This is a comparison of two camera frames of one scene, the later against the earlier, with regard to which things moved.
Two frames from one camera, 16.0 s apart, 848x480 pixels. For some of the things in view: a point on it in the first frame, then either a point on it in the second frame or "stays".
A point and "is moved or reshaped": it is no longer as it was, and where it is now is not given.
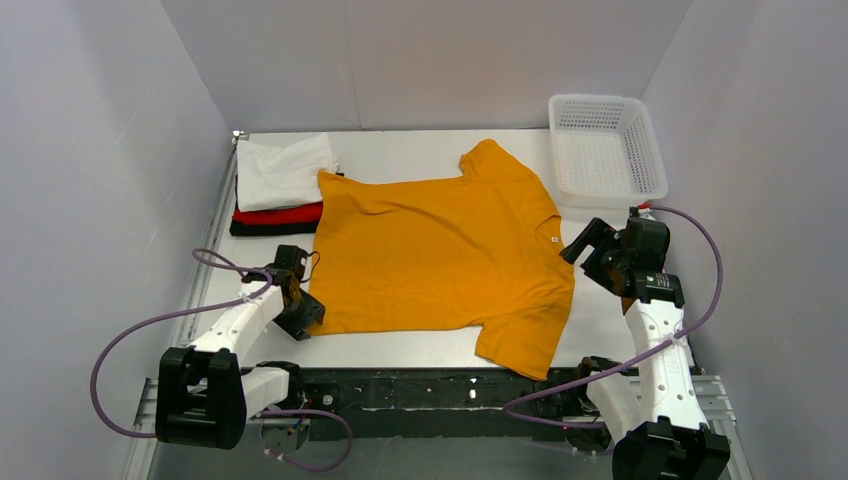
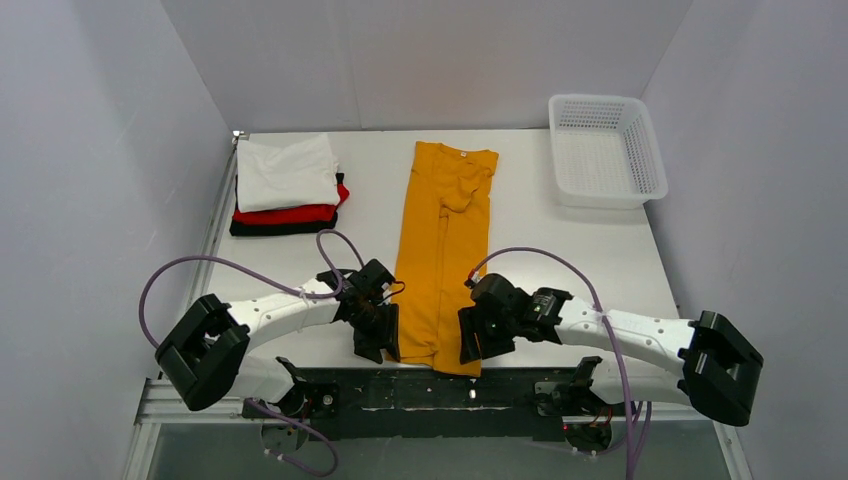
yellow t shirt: (474, 249) is moved or reshaped
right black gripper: (597, 250) to (478, 324)
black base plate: (346, 404) stays
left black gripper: (303, 315) to (370, 321)
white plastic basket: (606, 151) stays
